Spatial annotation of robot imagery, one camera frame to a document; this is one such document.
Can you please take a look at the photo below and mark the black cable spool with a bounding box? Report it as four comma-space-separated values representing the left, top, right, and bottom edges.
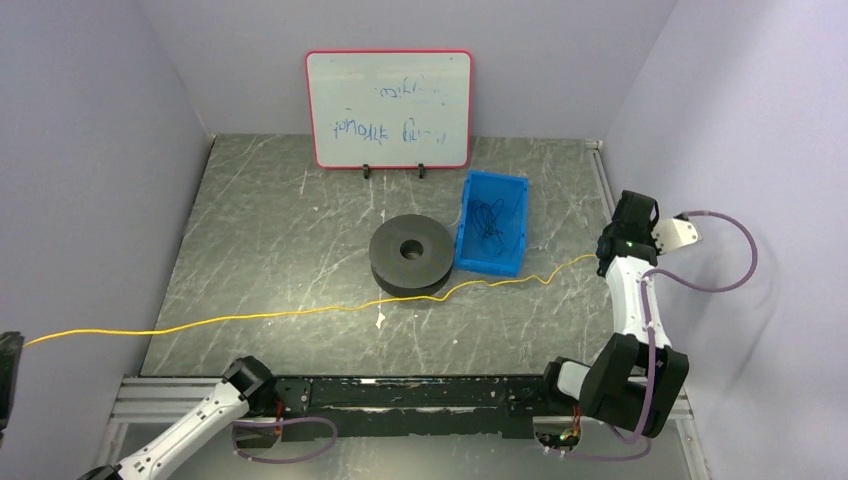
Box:
369, 214, 455, 298

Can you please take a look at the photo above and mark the yellow cable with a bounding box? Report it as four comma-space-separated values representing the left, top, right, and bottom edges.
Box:
23, 253, 599, 349

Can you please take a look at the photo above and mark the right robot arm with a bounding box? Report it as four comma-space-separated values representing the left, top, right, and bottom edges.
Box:
541, 190, 689, 439

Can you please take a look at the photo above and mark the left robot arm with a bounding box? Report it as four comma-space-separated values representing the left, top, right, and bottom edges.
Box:
82, 356, 277, 479

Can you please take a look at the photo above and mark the blue plastic bin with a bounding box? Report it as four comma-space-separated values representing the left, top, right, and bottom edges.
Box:
454, 170, 529, 278

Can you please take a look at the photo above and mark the red framed whiteboard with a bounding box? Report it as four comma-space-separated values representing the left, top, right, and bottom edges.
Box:
304, 49, 474, 175

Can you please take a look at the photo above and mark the black cable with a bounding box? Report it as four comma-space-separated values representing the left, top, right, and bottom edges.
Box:
470, 197, 508, 243

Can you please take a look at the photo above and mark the black base frame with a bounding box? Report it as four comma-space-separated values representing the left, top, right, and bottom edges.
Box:
249, 374, 577, 439

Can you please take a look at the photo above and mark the aluminium side rail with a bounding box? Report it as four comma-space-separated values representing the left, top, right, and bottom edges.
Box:
584, 140, 619, 222

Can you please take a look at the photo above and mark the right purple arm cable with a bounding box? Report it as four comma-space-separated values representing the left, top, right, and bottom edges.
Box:
606, 210, 759, 463

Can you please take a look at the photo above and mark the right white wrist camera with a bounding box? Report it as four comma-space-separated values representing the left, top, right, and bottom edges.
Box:
651, 214, 702, 255

